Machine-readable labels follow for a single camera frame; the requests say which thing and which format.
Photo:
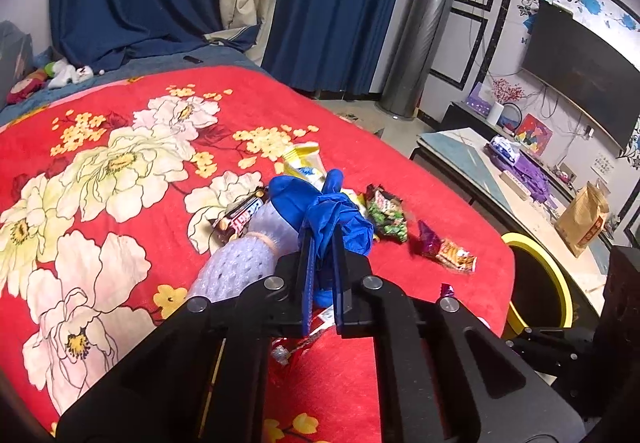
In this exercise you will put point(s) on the colourful small painting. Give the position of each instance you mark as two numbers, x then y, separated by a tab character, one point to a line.
535	133

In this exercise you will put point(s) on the purple box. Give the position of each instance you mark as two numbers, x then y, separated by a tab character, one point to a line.
477	100

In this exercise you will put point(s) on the red plush toy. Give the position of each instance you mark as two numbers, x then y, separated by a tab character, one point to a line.
25	87

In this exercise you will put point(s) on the red floral blanket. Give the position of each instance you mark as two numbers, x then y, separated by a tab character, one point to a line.
350	133

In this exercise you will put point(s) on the lavender foam net wrap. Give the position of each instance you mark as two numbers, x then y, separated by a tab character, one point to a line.
235	263

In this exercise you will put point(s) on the blue white tissue pack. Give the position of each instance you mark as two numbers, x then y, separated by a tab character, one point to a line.
504	148

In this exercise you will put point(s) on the white vase with pink flowers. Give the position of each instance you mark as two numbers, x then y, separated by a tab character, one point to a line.
495	113

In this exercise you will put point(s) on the dark tv stand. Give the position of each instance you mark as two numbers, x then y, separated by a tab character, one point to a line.
460	115

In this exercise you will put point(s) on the orange snack wrapper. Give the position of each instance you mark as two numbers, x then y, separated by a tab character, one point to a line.
457	258

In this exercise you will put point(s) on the blue glove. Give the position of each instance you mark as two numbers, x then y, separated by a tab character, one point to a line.
330	203

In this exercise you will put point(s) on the round blue ornament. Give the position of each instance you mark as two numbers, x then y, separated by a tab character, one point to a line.
512	120

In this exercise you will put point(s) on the silver tower air conditioner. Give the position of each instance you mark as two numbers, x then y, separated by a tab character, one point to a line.
420	38

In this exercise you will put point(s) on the black curved television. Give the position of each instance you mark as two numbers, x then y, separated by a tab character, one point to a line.
580	68

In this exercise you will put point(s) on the yellow snack wrapper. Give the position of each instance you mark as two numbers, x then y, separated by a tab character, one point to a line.
300	158

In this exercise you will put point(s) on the purple candy wrapper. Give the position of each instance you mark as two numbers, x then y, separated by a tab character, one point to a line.
429	239

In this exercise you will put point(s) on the green snack wrapper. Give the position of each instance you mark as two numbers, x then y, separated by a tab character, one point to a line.
387	218

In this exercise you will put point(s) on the blue bed sheet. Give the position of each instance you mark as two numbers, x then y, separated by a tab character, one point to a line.
165	60

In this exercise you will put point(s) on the green plush toy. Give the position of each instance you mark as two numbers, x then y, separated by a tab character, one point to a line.
50	69

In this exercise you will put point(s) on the grey heart print cushion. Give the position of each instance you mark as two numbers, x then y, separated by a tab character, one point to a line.
12	58

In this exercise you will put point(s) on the brown blue cookie wrapper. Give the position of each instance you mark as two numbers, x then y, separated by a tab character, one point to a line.
240	218

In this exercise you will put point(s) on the purple cloth bag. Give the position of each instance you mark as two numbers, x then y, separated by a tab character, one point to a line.
530	175

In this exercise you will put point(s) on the large brown paper bag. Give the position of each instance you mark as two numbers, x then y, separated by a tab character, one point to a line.
582	223

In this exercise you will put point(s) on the black remote control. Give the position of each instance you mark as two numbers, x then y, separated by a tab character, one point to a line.
192	58

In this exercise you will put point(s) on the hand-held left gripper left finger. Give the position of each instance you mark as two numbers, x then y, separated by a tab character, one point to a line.
307	283

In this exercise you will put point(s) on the white paper wall note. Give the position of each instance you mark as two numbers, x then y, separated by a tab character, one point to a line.
602	164

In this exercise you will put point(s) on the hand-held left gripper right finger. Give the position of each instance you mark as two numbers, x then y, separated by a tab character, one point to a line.
341	283

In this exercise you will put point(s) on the yellow rimmed black trash bin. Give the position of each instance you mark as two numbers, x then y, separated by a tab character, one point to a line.
562	283

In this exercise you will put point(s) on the glass top coffee table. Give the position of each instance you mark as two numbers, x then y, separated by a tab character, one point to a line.
450	148

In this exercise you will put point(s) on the small purple foil wrapper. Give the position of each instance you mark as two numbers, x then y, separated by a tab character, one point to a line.
447	291

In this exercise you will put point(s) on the white plush toy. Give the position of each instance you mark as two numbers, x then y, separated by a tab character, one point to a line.
67	73

